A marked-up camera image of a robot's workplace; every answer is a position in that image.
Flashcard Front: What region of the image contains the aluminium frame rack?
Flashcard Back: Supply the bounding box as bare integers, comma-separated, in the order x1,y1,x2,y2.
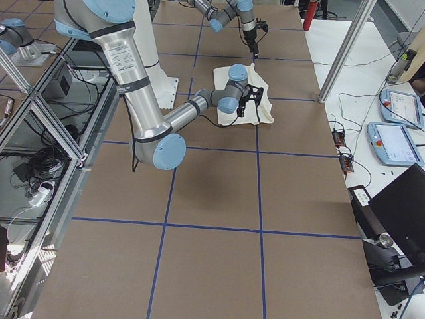
1,39,118,318

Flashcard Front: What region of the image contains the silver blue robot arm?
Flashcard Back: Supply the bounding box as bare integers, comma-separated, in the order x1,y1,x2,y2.
54,1,264,170
179,0,268,59

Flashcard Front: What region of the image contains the white power strip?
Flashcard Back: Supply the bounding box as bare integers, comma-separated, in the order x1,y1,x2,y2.
28,186,52,207

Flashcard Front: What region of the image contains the upper orange black adapter box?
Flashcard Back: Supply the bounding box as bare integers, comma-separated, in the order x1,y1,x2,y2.
332,130,346,148

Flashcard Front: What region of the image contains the lower blue teach pendant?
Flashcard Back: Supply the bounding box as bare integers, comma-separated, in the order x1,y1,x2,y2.
367,122,424,167

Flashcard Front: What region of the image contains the red cylinder tube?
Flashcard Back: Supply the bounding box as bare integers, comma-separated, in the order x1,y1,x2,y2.
303,0,318,31

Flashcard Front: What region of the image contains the orange black adapter box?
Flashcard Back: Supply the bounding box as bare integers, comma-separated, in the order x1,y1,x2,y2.
332,130,346,148
339,156,354,175

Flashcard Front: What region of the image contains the blue teach pendant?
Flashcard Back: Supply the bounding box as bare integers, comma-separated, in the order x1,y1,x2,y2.
367,122,424,167
379,89,424,129

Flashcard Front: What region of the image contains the lower orange black adapter box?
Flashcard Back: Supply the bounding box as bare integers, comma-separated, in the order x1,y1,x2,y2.
339,156,354,175

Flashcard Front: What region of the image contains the grey control box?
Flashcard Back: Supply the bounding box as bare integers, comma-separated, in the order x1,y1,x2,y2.
42,64,72,98

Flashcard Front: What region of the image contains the cream long-sleeve cat shirt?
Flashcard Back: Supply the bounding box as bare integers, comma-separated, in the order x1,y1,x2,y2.
212,62,276,127

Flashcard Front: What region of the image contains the black laptop computer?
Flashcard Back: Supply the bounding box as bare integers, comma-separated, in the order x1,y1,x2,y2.
369,164,424,265

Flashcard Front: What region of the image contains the black monitor stand base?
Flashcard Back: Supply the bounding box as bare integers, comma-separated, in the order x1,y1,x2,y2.
363,241,424,306

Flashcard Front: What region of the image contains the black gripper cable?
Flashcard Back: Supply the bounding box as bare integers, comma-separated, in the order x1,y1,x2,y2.
199,84,262,128

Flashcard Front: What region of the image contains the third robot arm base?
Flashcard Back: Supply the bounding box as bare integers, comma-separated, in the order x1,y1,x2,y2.
1,18,34,56

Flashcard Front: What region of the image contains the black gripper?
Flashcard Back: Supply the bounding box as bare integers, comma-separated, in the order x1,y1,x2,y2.
242,19,268,57
237,84,264,116

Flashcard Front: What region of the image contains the upper blue teach pendant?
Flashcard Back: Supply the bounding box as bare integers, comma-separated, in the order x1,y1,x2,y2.
379,89,424,129

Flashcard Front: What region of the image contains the aluminium frame post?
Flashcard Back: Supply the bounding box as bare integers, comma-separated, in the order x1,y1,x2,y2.
318,0,377,103

